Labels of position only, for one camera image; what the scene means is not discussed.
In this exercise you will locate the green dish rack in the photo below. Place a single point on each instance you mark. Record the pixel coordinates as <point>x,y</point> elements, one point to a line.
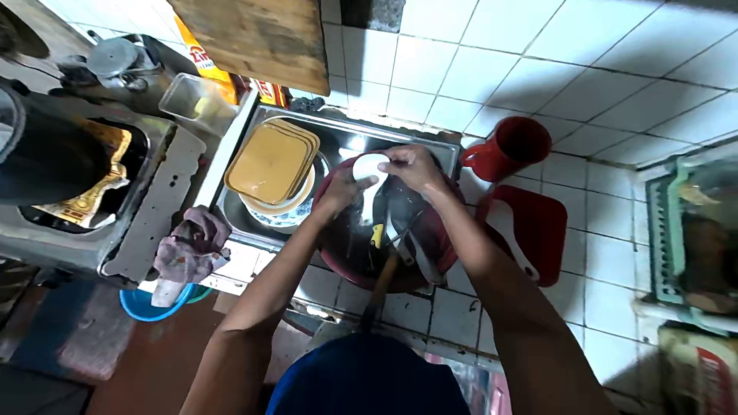
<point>667,242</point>

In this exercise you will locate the dark red round basin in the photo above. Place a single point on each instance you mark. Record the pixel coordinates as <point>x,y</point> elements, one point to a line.
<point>346,259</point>

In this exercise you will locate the person's body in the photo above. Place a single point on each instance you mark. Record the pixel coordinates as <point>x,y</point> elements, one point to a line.
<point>369,380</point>

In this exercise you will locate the gas stove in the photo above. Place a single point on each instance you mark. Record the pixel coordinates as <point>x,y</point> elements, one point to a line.
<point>153,213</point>

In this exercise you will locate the grey and blue rug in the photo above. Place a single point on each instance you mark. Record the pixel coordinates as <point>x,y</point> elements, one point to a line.
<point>92,331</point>

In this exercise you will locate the stainless steel sink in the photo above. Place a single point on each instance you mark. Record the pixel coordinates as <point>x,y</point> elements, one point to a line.
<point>233,213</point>

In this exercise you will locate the white plastic ladle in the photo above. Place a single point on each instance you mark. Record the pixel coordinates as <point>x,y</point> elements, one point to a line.
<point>510,236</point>

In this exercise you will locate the white plastic rice scoop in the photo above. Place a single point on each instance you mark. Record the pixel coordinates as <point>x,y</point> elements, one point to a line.
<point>369,167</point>

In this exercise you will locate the person's left fingers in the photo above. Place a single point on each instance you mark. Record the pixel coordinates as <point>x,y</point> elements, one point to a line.
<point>341,174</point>

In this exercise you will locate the person's left thumb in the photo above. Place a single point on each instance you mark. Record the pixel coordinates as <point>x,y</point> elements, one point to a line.
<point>365,184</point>

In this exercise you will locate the red and yellow packet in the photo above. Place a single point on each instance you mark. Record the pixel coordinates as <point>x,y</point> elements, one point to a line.
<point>271,94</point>

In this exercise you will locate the large black pot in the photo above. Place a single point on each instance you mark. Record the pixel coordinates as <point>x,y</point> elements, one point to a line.
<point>52,155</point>

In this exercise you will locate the sack with red print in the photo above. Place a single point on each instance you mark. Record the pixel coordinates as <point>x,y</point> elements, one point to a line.
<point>689,374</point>

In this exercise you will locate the yellow printed foil sheet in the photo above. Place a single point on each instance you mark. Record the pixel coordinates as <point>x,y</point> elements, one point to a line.
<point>106,178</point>

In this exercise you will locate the wooden board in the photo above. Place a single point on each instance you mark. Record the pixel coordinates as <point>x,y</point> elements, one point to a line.
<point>259,37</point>

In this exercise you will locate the person's right fingers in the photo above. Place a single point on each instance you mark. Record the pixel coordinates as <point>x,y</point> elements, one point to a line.
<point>399,152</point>

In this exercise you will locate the clear plastic container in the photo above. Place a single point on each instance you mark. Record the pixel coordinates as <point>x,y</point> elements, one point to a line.
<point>196,106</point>

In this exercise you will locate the yellow detergent packet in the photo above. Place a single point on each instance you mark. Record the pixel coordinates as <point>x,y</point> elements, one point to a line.
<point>216,75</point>

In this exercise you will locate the red plastic mug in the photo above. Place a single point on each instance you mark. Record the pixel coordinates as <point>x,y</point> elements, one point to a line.
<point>499,153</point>

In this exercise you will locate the purple cloth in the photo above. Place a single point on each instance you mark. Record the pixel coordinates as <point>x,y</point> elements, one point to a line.
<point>193,245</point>

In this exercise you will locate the dark scouring pad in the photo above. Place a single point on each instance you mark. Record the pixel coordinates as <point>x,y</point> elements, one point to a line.
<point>307,104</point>

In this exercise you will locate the person's right thumb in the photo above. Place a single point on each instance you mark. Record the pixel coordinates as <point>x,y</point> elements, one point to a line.
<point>392,169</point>

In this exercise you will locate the blue plastic basin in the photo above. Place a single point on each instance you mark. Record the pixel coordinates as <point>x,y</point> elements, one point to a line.
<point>151,311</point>

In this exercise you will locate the grey metal pot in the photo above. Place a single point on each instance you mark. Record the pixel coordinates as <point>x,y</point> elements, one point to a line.
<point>115,57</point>

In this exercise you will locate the green plastic basin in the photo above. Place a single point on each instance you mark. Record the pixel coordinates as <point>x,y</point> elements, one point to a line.
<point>202,292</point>

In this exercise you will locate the red rectangular plastic tray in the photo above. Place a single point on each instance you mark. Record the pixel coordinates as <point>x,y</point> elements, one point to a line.
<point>545,230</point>

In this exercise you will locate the beige round bowl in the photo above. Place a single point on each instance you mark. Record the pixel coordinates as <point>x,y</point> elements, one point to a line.
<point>300,199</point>

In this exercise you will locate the stack of yellow plastic containers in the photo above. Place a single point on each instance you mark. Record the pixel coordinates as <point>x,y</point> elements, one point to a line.
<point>268,164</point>

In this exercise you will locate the person's right hand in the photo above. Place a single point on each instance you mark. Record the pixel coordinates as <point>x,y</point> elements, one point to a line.
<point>420,170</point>

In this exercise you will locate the person's left forearm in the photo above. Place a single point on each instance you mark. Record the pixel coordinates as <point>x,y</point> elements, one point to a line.
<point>262,305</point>

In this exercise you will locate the person's right forearm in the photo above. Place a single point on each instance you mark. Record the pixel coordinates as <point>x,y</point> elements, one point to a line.
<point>513,299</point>

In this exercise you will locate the person's left hand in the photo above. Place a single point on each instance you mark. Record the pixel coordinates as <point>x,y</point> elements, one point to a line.
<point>340,193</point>

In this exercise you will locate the blue floral white bowl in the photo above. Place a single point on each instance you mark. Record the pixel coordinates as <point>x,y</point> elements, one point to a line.
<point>288,219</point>

